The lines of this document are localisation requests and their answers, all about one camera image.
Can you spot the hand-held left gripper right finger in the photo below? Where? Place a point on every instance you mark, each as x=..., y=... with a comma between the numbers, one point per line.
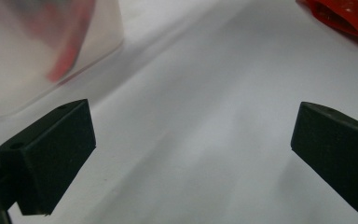
x=335, y=155

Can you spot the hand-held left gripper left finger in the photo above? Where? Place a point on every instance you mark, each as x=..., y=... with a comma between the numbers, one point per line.
x=46, y=161

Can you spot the clear plastic container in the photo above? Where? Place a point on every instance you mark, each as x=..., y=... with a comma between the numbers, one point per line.
x=9, y=77

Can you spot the large orange-red snack packet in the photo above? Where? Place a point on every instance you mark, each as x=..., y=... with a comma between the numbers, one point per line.
x=345, y=15

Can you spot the white table mat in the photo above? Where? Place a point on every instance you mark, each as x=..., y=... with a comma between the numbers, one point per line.
x=183, y=124

